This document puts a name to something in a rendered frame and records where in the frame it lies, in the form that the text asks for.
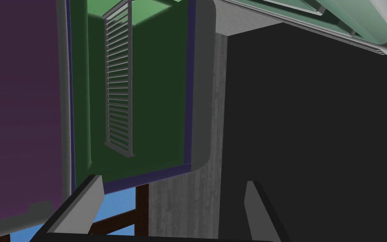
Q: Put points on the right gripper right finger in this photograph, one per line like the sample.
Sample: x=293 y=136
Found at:
x=254 y=211

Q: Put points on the grey appliance with green interior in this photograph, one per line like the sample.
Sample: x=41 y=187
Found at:
x=202 y=101

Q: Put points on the purple appliance door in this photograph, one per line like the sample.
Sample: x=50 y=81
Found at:
x=19 y=101

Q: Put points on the brown wooden frame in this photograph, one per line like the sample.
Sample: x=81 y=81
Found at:
x=142 y=208

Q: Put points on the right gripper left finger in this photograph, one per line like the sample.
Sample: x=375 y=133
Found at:
x=79 y=208

